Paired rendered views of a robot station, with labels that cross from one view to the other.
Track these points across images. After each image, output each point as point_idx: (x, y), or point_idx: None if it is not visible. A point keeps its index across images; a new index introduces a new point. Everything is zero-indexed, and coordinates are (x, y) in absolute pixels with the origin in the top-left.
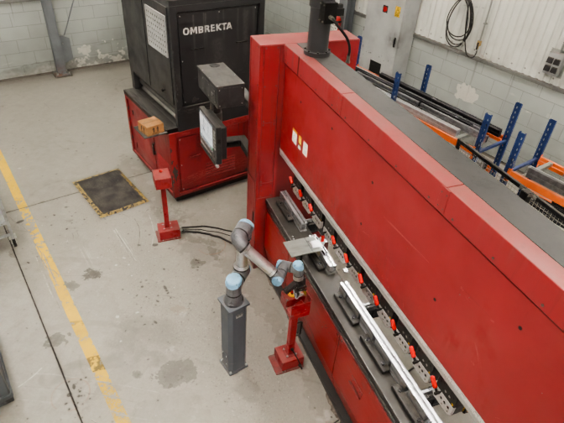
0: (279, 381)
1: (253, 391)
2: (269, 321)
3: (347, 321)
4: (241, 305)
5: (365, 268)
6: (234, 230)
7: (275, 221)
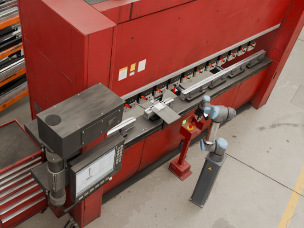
0: (195, 171)
1: None
2: (152, 187)
3: (203, 94)
4: None
5: (209, 58)
6: (230, 111)
7: None
